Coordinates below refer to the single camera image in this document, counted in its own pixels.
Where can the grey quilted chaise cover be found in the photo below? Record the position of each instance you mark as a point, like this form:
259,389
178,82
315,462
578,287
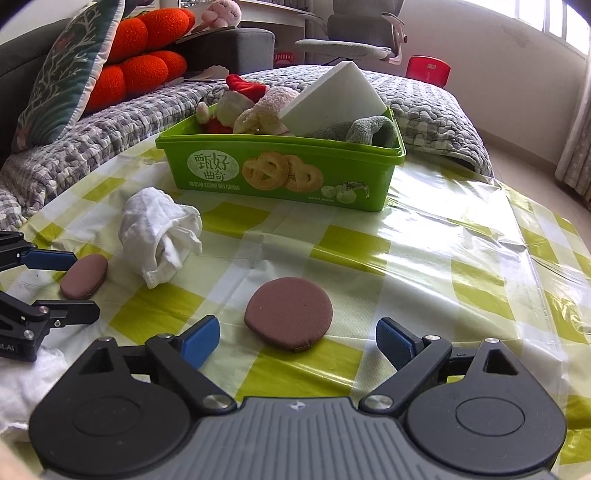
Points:
429,115

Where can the white fluffy cloth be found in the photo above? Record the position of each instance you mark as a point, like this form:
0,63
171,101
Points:
27,392

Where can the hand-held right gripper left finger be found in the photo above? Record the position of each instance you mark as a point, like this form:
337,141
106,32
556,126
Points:
201,341

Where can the red basket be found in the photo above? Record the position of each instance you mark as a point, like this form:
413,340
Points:
285,60

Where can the white sponge block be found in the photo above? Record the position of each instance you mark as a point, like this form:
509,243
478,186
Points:
332,101

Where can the teal branch print pillow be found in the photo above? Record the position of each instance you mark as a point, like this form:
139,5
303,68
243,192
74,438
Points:
64,78

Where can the grey office chair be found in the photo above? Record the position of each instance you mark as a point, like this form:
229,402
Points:
351,44

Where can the red and white santa doll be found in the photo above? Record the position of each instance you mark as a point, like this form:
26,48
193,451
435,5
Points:
224,108

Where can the green checkered plastic tablecloth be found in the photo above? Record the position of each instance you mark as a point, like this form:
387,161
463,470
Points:
392,258

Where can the pink plush toy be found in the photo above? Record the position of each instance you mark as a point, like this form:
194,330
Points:
270,110

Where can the green plastic box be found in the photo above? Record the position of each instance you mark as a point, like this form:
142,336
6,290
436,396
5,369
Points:
323,161

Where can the grey quilted sofa cover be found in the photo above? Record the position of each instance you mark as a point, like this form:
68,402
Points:
92,138

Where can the white scalloped paper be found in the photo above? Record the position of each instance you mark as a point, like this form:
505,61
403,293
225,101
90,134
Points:
210,74

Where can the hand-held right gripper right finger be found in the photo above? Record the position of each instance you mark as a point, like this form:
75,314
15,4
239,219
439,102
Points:
395,341

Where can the oval brown powder puff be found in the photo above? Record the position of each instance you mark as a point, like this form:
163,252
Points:
84,278

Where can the green towel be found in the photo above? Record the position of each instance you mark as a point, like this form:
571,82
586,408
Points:
369,130

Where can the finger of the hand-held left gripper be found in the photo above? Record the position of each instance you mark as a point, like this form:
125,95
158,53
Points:
51,261
69,313

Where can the white desk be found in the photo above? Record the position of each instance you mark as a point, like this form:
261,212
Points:
277,16

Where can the beige curtain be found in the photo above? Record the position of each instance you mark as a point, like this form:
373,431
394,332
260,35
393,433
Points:
575,147

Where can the red plastic chair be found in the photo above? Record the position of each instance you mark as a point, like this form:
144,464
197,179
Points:
429,71

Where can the orange carrot pillow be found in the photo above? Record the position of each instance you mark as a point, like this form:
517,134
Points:
138,64

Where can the pink plush bunny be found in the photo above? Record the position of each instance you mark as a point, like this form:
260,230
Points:
221,14

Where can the round brown powder puff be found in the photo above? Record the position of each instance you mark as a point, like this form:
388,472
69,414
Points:
288,311

